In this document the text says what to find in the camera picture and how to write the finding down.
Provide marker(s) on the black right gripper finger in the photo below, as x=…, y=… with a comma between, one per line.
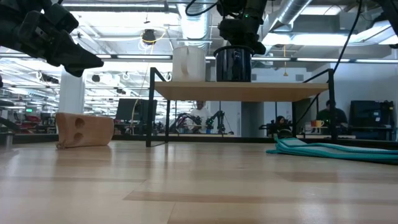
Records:
x=258, y=47

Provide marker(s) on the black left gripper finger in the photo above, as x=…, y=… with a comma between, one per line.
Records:
x=76, y=72
x=79, y=57

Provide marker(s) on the black mug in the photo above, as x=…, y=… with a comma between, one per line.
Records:
x=233, y=63

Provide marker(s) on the white mug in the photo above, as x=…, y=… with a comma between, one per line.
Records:
x=188, y=63

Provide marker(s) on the wooden shelf with black legs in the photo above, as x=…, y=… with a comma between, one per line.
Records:
x=236, y=90

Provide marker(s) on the white pillar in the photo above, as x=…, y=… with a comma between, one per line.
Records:
x=71, y=93

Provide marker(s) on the dark background monitor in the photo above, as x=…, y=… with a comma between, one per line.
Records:
x=130, y=110

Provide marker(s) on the black ceiling device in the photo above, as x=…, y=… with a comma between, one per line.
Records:
x=149, y=35

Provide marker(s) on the person seated low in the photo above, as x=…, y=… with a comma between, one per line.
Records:
x=281, y=124

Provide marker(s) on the background robot arms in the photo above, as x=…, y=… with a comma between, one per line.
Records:
x=217, y=121

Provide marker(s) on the person in white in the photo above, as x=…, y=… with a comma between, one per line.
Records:
x=200, y=115

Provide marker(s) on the yellow mug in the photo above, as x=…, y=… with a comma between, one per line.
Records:
x=319, y=123

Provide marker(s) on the person behind yellow mug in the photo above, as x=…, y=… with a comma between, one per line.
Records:
x=332, y=113

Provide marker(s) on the blue folded cloth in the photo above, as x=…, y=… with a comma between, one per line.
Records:
x=329, y=151

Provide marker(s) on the large black background screen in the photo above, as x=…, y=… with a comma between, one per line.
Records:
x=371, y=113

